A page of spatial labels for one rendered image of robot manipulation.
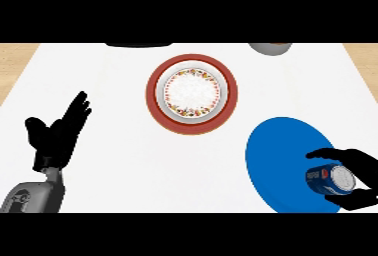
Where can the blue soda can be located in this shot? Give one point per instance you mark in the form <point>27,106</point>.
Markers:
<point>328,179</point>

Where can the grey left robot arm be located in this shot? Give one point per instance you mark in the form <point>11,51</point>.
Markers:
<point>34,196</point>

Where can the blue plate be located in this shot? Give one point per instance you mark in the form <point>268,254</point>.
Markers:
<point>281,160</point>

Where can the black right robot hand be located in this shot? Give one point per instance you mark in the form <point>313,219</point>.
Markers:
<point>362,166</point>

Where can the red round placemat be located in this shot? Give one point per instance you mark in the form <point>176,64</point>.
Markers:
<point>154,100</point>

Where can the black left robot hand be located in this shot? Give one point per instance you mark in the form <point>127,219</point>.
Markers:
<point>56,140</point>

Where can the white floral-rimmed plate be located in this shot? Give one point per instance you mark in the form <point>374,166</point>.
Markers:
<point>192,92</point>

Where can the black flat object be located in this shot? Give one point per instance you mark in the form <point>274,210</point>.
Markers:
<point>139,44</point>

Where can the grey bowl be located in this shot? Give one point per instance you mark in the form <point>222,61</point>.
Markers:
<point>269,48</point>

